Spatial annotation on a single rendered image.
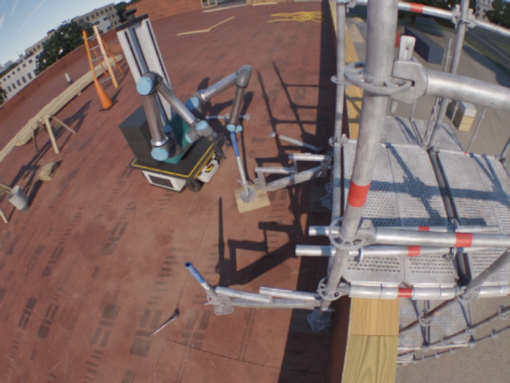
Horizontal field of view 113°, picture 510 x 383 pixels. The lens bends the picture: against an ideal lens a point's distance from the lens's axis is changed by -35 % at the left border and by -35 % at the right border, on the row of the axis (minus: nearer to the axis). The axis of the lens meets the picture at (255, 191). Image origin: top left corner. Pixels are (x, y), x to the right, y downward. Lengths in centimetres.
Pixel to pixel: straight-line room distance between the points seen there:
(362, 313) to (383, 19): 115
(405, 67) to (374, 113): 10
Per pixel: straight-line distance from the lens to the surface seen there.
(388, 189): 162
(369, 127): 50
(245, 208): 244
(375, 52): 44
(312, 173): 213
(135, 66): 227
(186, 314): 214
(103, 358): 248
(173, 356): 212
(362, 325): 127
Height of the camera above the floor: 191
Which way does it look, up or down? 48 degrees down
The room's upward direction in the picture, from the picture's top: 13 degrees counter-clockwise
